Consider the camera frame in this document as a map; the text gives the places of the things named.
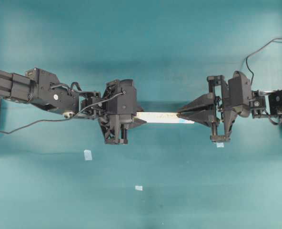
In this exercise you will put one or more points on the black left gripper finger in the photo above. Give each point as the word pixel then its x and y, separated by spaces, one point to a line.
pixel 137 122

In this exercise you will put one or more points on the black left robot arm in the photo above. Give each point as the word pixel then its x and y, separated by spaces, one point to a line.
pixel 43 90

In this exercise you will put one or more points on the long wooden board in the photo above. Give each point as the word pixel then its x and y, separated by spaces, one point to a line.
pixel 162 118

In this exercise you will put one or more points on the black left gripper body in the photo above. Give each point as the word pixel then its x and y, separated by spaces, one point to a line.
pixel 119 109

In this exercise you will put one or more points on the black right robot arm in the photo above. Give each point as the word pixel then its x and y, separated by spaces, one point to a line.
pixel 262 105

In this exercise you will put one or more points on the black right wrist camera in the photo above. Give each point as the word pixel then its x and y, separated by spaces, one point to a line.
pixel 240 93

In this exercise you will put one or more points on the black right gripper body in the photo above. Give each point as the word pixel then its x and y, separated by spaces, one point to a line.
pixel 227 113

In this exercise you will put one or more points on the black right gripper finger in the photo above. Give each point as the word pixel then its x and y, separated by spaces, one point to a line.
pixel 204 102
pixel 204 118

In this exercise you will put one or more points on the blue tape piece right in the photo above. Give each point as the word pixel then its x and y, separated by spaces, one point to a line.
pixel 220 145

